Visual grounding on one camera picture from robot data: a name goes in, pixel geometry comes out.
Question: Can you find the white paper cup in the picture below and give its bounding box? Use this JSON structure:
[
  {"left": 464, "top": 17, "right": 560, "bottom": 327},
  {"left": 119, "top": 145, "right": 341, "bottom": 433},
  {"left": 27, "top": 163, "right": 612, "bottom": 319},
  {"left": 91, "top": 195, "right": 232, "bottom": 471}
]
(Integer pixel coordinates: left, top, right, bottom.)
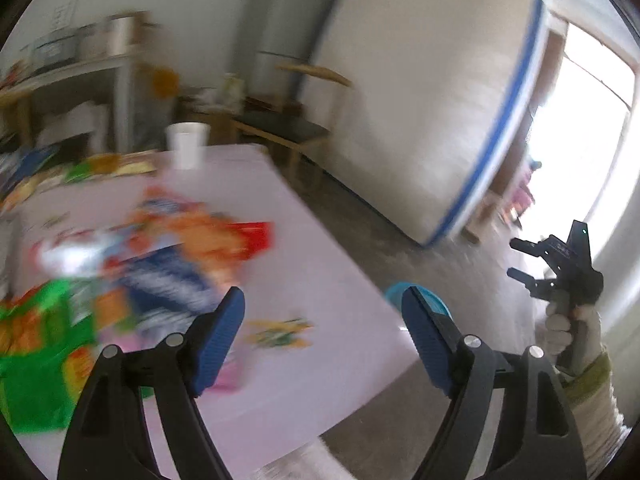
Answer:
[{"left": 165, "top": 122, "right": 211, "bottom": 171}]

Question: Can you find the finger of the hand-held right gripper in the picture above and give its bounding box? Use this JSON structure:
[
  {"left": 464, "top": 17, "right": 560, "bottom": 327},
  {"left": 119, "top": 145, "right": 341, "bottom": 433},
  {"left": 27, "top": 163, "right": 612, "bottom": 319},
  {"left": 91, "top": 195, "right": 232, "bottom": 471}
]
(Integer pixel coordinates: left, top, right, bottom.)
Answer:
[
  {"left": 509, "top": 237, "right": 551, "bottom": 260},
  {"left": 506, "top": 267, "right": 547, "bottom": 299}
]

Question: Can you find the small green packet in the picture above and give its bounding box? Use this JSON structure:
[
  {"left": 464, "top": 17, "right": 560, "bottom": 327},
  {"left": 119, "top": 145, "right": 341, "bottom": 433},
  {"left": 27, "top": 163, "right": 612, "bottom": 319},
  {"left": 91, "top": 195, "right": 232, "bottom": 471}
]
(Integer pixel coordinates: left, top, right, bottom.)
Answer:
[{"left": 65, "top": 162, "right": 97, "bottom": 182}]

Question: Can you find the blue snack packet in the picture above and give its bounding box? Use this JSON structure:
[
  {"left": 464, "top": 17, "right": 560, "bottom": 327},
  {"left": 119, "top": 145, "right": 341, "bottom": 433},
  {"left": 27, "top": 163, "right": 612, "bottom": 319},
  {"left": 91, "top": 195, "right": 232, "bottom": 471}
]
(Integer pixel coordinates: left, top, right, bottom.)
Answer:
[{"left": 0, "top": 145, "right": 62, "bottom": 192}]

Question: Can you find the small red packet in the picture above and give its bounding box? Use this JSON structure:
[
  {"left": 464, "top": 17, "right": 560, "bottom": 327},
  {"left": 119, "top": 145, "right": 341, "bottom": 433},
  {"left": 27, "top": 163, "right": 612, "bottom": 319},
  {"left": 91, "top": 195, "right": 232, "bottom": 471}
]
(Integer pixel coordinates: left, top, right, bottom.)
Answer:
[{"left": 234, "top": 220, "right": 275, "bottom": 262}]

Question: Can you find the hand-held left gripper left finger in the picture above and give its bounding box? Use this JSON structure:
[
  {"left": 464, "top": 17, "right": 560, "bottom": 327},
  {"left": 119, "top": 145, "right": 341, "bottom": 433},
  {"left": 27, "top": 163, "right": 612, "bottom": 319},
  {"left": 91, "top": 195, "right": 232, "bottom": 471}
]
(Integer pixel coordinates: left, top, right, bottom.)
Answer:
[{"left": 57, "top": 286, "right": 247, "bottom": 480}]

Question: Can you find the bright window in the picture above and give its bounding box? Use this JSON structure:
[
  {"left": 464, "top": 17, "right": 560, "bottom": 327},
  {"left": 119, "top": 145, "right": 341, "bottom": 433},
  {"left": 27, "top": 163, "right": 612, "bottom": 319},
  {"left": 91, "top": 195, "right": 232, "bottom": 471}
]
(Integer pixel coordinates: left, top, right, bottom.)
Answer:
[{"left": 520, "top": 22, "right": 637, "bottom": 262}]

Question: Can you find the green snack bag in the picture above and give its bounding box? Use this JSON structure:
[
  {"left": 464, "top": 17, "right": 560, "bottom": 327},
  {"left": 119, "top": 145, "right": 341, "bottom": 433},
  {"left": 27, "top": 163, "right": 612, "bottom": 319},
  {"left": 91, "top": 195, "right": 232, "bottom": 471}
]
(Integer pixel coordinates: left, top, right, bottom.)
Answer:
[{"left": 0, "top": 280, "right": 153, "bottom": 434}]

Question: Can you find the shelf with boxes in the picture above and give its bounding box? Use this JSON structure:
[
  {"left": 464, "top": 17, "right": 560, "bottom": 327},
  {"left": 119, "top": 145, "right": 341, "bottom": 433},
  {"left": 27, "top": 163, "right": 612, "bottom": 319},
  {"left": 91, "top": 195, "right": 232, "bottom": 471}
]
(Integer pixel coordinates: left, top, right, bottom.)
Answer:
[{"left": 0, "top": 52, "right": 147, "bottom": 162}]

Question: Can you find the white mattress with blue edge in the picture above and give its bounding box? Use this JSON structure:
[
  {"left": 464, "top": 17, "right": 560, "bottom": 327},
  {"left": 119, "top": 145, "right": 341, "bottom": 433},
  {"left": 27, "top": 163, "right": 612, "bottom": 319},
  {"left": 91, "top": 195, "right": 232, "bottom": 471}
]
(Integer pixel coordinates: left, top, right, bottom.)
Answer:
[{"left": 310, "top": 0, "right": 549, "bottom": 247}]

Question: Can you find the silver rice cooker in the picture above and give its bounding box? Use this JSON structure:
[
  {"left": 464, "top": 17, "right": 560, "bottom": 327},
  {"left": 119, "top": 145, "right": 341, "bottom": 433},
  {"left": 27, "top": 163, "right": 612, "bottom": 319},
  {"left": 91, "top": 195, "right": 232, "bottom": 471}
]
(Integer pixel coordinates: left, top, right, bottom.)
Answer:
[{"left": 32, "top": 30, "right": 82, "bottom": 69}]

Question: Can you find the wall switch panel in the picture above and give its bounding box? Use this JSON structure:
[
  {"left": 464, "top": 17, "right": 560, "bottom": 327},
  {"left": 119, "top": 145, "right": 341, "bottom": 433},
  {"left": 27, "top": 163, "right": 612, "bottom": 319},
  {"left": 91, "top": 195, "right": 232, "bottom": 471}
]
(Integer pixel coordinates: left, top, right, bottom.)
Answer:
[{"left": 50, "top": 2, "right": 81, "bottom": 31}]

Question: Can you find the yellow bag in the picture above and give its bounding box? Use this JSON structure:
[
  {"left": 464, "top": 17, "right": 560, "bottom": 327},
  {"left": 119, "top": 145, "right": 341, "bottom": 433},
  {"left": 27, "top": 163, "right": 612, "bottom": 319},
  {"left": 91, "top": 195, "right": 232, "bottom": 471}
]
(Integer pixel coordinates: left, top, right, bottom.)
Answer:
[{"left": 150, "top": 67, "right": 179, "bottom": 102}]

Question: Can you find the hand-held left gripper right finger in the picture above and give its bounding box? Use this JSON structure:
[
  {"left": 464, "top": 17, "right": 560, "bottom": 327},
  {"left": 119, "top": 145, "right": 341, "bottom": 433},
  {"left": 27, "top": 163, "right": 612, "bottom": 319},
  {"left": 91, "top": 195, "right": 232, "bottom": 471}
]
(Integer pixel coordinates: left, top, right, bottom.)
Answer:
[{"left": 401, "top": 285, "right": 588, "bottom": 480}]

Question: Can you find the yellow snack packet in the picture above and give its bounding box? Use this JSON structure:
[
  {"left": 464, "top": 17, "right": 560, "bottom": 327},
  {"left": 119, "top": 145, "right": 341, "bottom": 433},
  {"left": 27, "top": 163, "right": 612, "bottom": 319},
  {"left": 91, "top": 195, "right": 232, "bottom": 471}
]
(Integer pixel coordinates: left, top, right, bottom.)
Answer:
[
  {"left": 0, "top": 170, "right": 67, "bottom": 212},
  {"left": 85, "top": 152, "right": 157, "bottom": 177}
]

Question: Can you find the brown cardboard box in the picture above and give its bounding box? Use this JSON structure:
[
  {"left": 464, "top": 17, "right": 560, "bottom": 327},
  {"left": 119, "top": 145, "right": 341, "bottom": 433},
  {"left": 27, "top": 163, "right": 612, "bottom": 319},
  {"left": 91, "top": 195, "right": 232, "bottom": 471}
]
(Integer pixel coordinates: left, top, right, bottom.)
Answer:
[{"left": 184, "top": 105, "right": 237, "bottom": 147}]

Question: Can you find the grey refrigerator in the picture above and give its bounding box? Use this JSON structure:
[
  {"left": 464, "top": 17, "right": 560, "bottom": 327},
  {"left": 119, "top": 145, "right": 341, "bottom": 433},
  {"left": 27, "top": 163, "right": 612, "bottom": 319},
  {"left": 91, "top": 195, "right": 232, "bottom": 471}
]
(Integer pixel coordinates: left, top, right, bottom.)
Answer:
[{"left": 240, "top": 0, "right": 347, "bottom": 107}]

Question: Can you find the white fleece garment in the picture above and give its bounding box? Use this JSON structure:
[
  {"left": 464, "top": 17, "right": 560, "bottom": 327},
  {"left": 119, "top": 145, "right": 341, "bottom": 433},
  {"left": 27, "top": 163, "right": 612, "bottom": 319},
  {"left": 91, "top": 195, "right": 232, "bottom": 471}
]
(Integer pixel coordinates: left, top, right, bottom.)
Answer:
[{"left": 259, "top": 437, "right": 352, "bottom": 480}]

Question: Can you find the person's right hand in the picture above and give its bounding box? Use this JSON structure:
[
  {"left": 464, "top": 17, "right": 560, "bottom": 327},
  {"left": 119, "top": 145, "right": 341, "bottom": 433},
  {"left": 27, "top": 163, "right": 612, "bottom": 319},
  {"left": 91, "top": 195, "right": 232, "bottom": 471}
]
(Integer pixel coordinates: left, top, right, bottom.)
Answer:
[{"left": 544, "top": 302, "right": 602, "bottom": 377}]

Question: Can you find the white paper roll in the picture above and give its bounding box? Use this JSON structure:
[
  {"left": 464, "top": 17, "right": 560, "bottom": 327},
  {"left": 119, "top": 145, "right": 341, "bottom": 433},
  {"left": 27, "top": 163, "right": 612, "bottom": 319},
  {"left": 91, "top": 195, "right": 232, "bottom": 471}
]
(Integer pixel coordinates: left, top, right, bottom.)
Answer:
[{"left": 107, "top": 15, "right": 139, "bottom": 57}]

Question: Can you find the wooden chair with black seat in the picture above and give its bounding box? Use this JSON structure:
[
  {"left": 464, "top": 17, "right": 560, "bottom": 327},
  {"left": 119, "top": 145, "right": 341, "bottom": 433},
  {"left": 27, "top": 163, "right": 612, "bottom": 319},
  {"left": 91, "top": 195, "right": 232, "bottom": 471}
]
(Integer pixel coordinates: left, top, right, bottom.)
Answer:
[{"left": 231, "top": 62, "right": 354, "bottom": 182}]

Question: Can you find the small yellow green wrapper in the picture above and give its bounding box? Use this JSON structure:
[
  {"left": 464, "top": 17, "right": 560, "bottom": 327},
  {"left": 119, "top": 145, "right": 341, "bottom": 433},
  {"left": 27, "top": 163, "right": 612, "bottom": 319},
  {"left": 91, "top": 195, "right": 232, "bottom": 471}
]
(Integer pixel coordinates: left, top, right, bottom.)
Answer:
[{"left": 244, "top": 317, "right": 314, "bottom": 352}]

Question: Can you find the white sack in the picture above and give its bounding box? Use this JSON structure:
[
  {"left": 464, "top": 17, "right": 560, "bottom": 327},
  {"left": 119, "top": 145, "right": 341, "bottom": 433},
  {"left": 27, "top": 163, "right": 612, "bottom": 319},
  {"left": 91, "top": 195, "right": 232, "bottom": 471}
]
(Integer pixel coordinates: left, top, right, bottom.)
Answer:
[{"left": 37, "top": 102, "right": 112, "bottom": 153}]

